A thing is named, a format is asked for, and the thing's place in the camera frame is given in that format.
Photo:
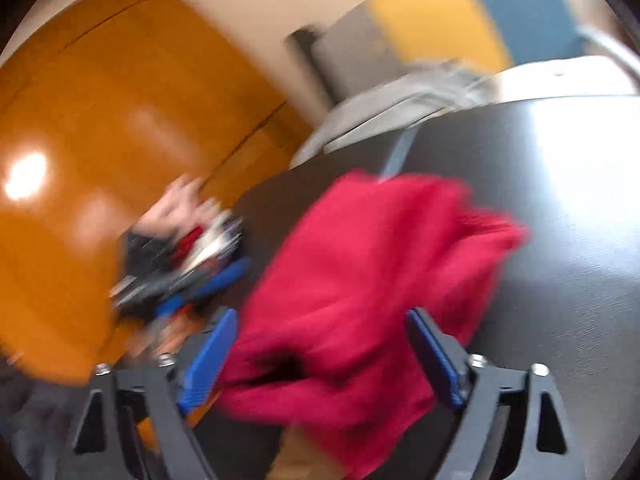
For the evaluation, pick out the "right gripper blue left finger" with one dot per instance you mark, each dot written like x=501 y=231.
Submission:
x=201 y=358

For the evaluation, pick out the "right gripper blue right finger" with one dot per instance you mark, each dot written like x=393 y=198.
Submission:
x=443 y=360

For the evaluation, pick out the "red knit sweater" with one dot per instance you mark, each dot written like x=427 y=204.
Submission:
x=322 y=342

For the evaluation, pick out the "pile of folded clothes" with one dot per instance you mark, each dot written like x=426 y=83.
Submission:
x=195 y=224

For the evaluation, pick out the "person's left hand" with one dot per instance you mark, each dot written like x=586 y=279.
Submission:
x=165 y=335

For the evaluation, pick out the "orange wooden wardrobe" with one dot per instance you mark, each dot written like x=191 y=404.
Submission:
x=100 y=109

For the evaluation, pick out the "grey hooded sweatshirt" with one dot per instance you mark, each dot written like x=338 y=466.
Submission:
x=428 y=90

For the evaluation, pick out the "black rolled mat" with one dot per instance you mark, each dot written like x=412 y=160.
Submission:
x=301 y=42

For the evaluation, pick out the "white cloth on sofa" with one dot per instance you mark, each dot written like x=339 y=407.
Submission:
x=589 y=75

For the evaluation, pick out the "grey yellow blue sofa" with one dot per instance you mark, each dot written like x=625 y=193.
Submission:
x=377 y=40

